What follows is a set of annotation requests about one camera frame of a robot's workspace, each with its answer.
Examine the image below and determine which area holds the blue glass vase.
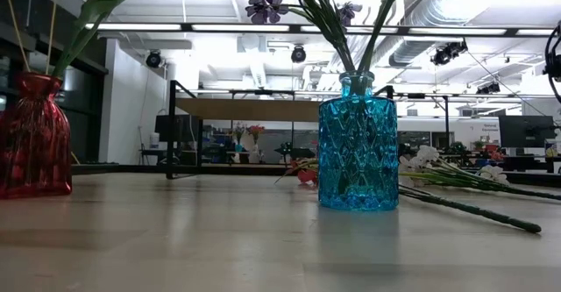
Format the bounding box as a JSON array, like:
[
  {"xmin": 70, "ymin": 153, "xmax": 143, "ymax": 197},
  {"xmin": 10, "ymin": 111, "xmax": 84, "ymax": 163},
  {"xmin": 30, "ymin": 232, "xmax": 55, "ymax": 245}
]
[{"xmin": 317, "ymin": 70, "xmax": 400, "ymax": 211}]

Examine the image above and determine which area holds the purple flower bunch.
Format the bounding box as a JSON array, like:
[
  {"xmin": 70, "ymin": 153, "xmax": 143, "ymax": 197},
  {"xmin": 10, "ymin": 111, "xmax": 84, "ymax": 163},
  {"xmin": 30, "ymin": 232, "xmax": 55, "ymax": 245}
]
[{"xmin": 245, "ymin": 0, "xmax": 365, "ymax": 96}]

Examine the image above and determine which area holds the white flower bunch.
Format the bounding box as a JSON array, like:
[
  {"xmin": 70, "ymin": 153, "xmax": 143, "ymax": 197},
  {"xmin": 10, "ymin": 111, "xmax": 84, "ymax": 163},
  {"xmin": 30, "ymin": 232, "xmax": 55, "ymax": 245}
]
[{"xmin": 398, "ymin": 145, "xmax": 561, "ymax": 202}]

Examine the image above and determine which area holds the red flower bunch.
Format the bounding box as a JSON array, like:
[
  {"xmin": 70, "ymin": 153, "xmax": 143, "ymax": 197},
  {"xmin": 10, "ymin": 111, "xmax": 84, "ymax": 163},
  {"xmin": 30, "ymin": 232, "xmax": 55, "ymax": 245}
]
[{"xmin": 274, "ymin": 140, "xmax": 543, "ymax": 235}]

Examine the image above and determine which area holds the red glass vase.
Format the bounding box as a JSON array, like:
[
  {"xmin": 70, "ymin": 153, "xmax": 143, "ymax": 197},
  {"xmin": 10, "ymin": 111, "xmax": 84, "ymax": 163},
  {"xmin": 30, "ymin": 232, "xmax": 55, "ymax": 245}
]
[{"xmin": 0, "ymin": 72, "xmax": 74, "ymax": 200}]

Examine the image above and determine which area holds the vase with red flowers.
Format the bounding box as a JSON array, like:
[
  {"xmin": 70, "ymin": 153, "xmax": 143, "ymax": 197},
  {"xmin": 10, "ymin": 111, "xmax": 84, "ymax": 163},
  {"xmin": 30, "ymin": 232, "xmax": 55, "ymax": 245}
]
[{"xmin": 247, "ymin": 124, "xmax": 266, "ymax": 164}]

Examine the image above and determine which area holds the wooden shelf with black legs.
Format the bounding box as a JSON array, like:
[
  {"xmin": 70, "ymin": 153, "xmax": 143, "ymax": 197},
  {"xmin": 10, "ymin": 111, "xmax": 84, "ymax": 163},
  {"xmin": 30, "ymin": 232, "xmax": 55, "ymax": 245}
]
[{"xmin": 165, "ymin": 80, "xmax": 451, "ymax": 181}]

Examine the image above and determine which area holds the vase with pink flowers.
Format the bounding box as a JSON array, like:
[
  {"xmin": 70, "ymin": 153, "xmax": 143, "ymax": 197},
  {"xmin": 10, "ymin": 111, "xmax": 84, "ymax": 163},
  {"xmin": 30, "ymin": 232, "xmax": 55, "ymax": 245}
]
[{"xmin": 231, "ymin": 122, "xmax": 247, "ymax": 153}]

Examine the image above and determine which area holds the small black desk device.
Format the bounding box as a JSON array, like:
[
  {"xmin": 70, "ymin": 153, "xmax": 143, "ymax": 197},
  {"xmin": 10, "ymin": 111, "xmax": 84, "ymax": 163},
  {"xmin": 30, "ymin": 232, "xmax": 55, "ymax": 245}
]
[{"xmin": 274, "ymin": 141, "xmax": 316, "ymax": 161}]

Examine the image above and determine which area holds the black ceiling spotlight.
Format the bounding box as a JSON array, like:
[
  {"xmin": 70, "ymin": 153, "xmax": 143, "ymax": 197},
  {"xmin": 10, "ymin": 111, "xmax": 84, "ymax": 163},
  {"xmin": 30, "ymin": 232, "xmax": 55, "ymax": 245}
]
[
  {"xmin": 145, "ymin": 49, "xmax": 163, "ymax": 69},
  {"xmin": 290, "ymin": 45, "xmax": 308, "ymax": 64}
]

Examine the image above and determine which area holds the dark computer monitor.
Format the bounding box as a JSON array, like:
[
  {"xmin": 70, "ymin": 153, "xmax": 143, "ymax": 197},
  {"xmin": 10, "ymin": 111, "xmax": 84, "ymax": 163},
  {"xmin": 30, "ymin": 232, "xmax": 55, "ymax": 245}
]
[
  {"xmin": 498, "ymin": 115, "xmax": 557, "ymax": 148},
  {"xmin": 154, "ymin": 115, "xmax": 201, "ymax": 143}
]

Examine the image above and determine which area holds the black LED light bar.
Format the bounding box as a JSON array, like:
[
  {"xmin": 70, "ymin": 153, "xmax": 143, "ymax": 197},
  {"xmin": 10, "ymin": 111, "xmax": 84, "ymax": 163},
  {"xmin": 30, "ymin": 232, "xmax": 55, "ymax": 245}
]
[{"xmin": 82, "ymin": 21, "xmax": 561, "ymax": 38}]

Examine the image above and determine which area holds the yellow extension cable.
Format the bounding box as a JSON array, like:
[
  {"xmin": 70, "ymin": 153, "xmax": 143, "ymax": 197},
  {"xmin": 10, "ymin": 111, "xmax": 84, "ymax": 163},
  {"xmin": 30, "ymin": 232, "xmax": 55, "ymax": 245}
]
[{"xmin": 2, "ymin": 0, "xmax": 82, "ymax": 165}]

